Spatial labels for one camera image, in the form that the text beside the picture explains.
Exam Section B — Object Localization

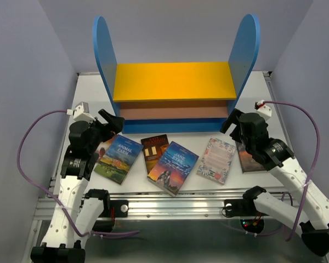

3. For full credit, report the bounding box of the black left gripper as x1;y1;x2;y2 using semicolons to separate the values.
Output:
88;109;124;153

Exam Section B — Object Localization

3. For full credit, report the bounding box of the Edward Tulane brown book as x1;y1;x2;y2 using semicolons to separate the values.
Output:
141;134;169;173

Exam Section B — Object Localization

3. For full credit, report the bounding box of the Jane Eyre blue book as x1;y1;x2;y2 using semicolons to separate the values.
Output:
147;141;198;197

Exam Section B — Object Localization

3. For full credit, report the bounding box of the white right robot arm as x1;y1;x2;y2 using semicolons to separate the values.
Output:
220;107;329;256

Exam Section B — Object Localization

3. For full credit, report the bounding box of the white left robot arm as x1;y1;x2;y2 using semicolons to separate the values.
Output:
30;109;124;262

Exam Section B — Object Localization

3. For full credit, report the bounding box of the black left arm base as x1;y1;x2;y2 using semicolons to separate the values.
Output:
92;199;129;232

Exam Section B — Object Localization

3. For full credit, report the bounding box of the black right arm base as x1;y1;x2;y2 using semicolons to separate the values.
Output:
221;199;265;236

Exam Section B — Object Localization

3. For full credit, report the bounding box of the Three Days to See book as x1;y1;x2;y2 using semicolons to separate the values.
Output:
96;136;116;163

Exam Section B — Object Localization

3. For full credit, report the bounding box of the Tale of Two Cities book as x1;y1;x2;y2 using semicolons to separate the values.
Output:
236;142;265;173

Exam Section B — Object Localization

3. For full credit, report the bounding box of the Animal Farm book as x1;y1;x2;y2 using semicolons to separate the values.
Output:
94;135;143;185

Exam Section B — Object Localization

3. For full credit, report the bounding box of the floral pink cover book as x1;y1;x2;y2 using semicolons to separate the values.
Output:
196;138;236;185

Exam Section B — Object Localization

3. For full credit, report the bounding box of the blue yellow wooden bookshelf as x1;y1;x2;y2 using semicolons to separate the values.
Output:
93;14;260;134

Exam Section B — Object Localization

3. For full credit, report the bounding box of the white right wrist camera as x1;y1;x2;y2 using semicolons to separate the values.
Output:
254;100;272;122

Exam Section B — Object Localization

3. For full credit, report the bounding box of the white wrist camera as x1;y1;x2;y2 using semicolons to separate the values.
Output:
66;102;95;123
254;100;272;122

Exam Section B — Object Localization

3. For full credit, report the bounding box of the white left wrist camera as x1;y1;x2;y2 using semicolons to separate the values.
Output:
66;102;95;123

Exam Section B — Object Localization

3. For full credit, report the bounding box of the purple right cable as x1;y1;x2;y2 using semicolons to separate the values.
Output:
222;100;320;242

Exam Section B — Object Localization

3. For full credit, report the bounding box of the purple cable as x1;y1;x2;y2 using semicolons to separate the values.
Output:
222;100;320;242
17;109;140;239

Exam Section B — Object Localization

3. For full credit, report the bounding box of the aluminium mounting rail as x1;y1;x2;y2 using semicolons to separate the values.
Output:
35;187;324;220

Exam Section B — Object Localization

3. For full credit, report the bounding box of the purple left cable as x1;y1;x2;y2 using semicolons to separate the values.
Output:
17;109;140;239

